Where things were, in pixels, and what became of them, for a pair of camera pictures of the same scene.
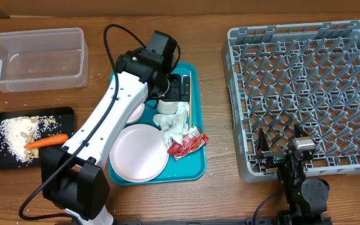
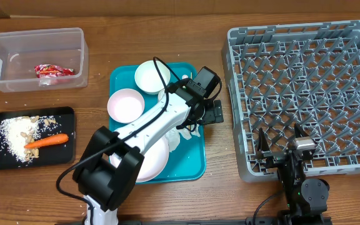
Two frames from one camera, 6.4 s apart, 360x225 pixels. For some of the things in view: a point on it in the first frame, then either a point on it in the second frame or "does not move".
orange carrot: (52, 139) does not move
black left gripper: (174, 92) to (214, 111)
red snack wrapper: (195, 140) to (46, 70)
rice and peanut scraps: (15, 132) does not move
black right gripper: (275, 157) does not move
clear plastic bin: (35, 60) does not move
